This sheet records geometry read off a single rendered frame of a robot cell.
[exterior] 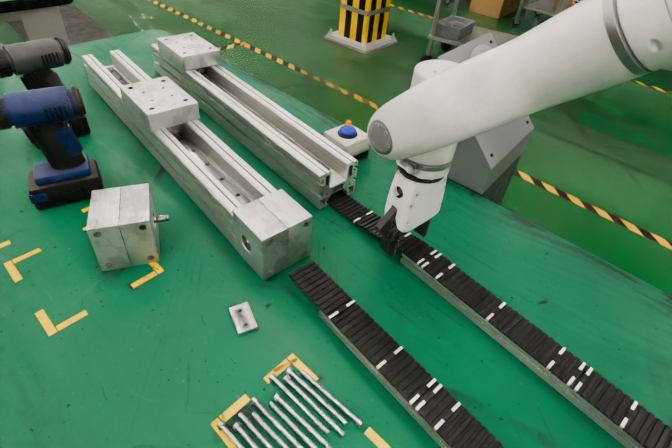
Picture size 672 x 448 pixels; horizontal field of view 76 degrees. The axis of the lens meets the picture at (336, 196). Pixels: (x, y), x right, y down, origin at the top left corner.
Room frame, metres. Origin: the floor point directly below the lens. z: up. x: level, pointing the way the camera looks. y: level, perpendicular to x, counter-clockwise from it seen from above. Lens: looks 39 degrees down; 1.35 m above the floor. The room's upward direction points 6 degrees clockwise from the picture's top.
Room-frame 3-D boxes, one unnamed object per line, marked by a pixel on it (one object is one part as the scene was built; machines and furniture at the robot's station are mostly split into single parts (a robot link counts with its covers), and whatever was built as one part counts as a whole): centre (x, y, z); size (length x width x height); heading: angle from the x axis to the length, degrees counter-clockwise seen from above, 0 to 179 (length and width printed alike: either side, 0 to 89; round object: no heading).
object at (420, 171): (0.56, -0.13, 0.99); 0.09 x 0.08 x 0.03; 134
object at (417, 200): (0.56, -0.13, 0.93); 0.10 x 0.07 x 0.11; 134
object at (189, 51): (1.16, 0.45, 0.87); 0.16 x 0.11 x 0.07; 44
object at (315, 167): (0.98, 0.28, 0.82); 0.80 x 0.10 x 0.09; 44
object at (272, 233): (0.54, 0.09, 0.83); 0.12 x 0.09 x 0.10; 134
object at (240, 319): (0.39, 0.12, 0.78); 0.05 x 0.03 x 0.01; 31
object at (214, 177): (0.85, 0.41, 0.82); 0.80 x 0.10 x 0.09; 44
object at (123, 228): (0.52, 0.34, 0.83); 0.11 x 0.10 x 0.10; 113
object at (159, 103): (0.85, 0.41, 0.87); 0.16 x 0.11 x 0.07; 44
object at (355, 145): (0.87, -0.01, 0.81); 0.10 x 0.08 x 0.06; 134
